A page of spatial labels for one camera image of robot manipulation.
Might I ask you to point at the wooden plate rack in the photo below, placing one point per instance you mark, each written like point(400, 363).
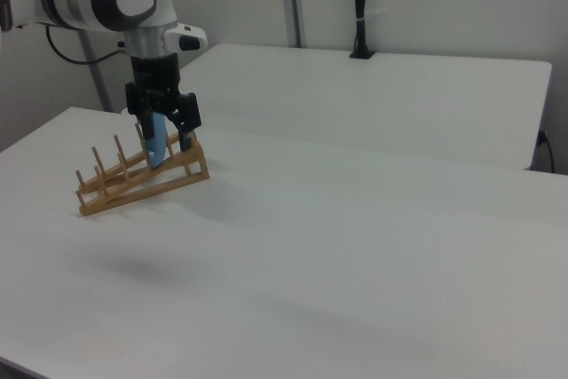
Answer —
point(177, 165)

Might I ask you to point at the black camera pole white band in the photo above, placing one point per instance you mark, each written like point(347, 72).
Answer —
point(360, 2)

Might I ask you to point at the blue round plate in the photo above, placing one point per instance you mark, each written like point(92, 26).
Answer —
point(157, 148)

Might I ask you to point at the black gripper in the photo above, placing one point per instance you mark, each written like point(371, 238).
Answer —
point(153, 86)

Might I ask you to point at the grey metal partition post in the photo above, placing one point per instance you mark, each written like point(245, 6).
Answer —
point(293, 2)

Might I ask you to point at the grey metal frame post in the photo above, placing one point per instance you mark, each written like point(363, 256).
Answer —
point(95, 73)

